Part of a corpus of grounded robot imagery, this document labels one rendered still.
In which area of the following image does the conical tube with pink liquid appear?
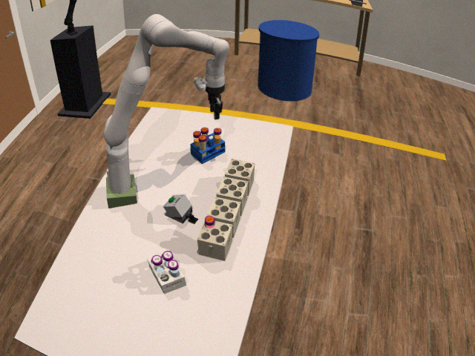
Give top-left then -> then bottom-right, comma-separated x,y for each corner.
205,216 -> 215,228

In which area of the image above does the blue tube rack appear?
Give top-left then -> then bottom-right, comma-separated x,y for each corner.
190,133 -> 225,164

